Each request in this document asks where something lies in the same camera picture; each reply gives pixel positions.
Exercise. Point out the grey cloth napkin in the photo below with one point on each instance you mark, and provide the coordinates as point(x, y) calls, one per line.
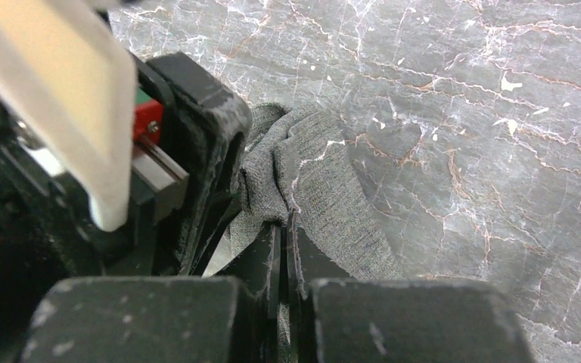
point(295, 160)

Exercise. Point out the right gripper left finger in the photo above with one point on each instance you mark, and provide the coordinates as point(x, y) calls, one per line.
point(229, 317)

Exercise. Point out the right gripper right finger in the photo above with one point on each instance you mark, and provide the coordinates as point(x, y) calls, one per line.
point(337, 318)

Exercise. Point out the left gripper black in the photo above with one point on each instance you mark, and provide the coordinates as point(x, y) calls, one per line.
point(46, 232)

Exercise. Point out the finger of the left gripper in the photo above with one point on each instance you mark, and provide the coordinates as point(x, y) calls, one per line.
point(207, 139)

